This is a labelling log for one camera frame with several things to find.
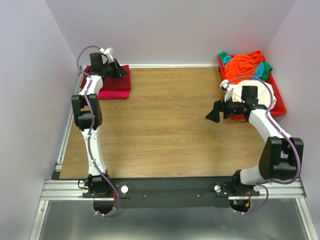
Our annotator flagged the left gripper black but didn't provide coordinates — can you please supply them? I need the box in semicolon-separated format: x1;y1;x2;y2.
100;58;128;79

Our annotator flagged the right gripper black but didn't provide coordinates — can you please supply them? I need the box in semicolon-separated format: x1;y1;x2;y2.
205;92;245;123

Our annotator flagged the dark red t shirt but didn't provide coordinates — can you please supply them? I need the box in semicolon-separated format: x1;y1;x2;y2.
80;65;131;94

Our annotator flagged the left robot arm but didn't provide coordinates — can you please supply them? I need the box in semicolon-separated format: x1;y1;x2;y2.
71;48;128;198

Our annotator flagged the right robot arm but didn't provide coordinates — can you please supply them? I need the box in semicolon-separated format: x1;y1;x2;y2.
205;86;304;196

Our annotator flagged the folded pink t shirt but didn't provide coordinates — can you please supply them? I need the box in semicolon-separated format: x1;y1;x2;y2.
97;90;130;100

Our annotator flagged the white t shirt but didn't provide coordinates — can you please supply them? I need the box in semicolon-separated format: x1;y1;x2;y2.
231;80;277;109

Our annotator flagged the orange t shirt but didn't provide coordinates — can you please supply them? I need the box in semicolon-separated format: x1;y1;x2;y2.
223;50;266;81

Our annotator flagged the teal t shirt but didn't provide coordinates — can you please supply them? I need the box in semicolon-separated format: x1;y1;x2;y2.
222;55;266;81

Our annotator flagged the red plastic bin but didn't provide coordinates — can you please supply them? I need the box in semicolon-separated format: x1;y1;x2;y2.
217;56;287;118

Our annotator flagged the green t shirt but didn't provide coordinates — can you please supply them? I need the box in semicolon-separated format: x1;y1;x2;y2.
216;51;274;74

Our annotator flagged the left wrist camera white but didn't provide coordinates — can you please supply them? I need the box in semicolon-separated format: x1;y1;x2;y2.
99;47;114;63

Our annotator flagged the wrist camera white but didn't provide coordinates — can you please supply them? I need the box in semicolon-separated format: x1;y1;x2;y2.
99;47;114;63
219;79;235;102

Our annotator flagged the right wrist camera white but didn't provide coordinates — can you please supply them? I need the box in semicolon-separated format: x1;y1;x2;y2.
219;79;235;102

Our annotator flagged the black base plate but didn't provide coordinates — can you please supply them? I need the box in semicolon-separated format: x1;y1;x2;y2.
78;176;260;210

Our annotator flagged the aluminium rail frame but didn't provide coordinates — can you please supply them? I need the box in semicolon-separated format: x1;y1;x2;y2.
31;67;316;240

